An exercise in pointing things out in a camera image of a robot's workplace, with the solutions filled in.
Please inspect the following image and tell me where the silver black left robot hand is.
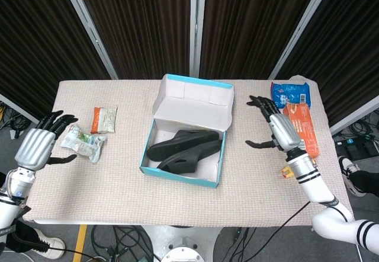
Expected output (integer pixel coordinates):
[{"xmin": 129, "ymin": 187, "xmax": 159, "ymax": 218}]
[{"xmin": 14, "ymin": 110, "xmax": 79, "ymax": 171}]

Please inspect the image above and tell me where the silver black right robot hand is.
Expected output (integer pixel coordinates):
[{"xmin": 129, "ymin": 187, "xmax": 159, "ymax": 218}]
[{"xmin": 245, "ymin": 95, "xmax": 306, "ymax": 153}]

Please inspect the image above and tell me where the light blue shoe box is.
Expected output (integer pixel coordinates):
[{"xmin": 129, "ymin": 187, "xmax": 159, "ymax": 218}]
[{"xmin": 139, "ymin": 73, "xmax": 235, "ymax": 189}]

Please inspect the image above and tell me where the black slipper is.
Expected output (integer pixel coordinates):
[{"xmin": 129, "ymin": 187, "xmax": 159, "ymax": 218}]
[
  {"xmin": 156, "ymin": 139, "xmax": 223, "ymax": 174},
  {"xmin": 146, "ymin": 130, "xmax": 220, "ymax": 161}
]

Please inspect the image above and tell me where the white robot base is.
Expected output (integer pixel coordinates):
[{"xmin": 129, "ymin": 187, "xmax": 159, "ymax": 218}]
[{"xmin": 142, "ymin": 225, "xmax": 223, "ymax": 262}]

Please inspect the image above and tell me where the orange cookie box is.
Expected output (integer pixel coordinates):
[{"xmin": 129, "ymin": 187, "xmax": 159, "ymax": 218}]
[{"xmin": 282, "ymin": 102, "xmax": 321, "ymax": 159}]

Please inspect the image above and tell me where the blue snack bag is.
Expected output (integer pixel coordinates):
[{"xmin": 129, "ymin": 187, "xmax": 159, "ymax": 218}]
[{"xmin": 270, "ymin": 81, "xmax": 311, "ymax": 110}]

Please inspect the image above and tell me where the yellow rubber chicken toy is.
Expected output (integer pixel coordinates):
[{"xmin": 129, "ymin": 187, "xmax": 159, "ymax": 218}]
[{"xmin": 280, "ymin": 165, "xmax": 294, "ymax": 180}]

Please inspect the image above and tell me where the crumpled white green wrapper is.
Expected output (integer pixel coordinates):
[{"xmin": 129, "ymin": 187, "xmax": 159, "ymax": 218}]
[{"xmin": 60, "ymin": 124, "xmax": 107, "ymax": 164}]

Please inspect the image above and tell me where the white black low sneaker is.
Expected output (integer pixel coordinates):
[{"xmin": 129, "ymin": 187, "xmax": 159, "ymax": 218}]
[{"xmin": 338, "ymin": 155, "xmax": 368, "ymax": 197}]

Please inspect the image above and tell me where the orange white snack packet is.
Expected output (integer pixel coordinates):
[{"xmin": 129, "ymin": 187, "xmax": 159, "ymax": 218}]
[{"xmin": 90, "ymin": 106, "xmax": 118, "ymax": 135}]

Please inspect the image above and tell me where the beige woven tablecloth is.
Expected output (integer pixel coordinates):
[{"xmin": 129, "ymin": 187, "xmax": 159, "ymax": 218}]
[{"xmin": 23, "ymin": 75, "xmax": 354, "ymax": 228}]

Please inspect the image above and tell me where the black trouser leg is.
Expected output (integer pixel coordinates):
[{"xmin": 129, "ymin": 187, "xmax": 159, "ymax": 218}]
[{"xmin": 348, "ymin": 169, "xmax": 379, "ymax": 196}]

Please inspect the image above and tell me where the white black high-top sneaker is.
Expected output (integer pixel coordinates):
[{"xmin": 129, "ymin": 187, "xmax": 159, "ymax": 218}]
[{"xmin": 29, "ymin": 228, "xmax": 66, "ymax": 260}]

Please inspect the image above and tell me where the dark ribbed partition panel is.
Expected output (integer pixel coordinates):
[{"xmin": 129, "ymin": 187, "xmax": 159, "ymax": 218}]
[
  {"xmin": 73, "ymin": 0, "xmax": 192, "ymax": 81},
  {"xmin": 277, "ymin": 0, "xmax": 379, "ymax": 126},
  {"xmin": 198, "ymin": 0, "xmax": 324, "ymax": 81},
  {"xmin": 0, "ymin": 0, "xmax": 111, "ymax": 125}
]

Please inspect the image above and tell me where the yellow floor tape strip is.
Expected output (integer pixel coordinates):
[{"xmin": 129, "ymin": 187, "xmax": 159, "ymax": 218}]
[{"xmin": 72, "ymin": 225, "xmax": 89, "ymax": 262}]

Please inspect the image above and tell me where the black floor cable bundle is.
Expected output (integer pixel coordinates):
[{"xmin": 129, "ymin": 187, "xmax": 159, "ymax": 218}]
[
  {"xmin": 88, "ymin": 225, "xmax": 155, "ymax": 262},
  {"xmin": 0, "ymin": 101, "xmax": 32, "ymax": 140},
  {"xmin": 333, "ymin": 110, "xmax": 379, "ymax": 159}
]

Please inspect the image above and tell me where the grey aluminium partition rail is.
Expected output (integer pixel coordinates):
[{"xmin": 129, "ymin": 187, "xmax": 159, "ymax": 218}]
[
  {"xmin": 329, "ymin": 95, "xmax": 379, "ymax": 135},
  {"xmin": 0, "ymin": 92, "xmax": 48, "ymax": 130}
]

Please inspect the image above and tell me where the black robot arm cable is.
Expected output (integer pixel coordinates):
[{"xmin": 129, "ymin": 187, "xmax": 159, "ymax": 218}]
[{"xmin": 265, "ymin": 195, "xmax": 350, "ymax": 238}]

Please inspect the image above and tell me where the grey aluminium partition post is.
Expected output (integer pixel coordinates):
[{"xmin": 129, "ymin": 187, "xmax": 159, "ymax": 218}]
[
  {"xmin": 268, "ymin": 0, "xmax": 338, "ymax": 81},
  {"xmin": 58, "ymin": 0, "xmax": 119, "ymax": 81},
  {"xmin": 189, "ymin": 0, "xmax": 208, "ymax": 81}
]

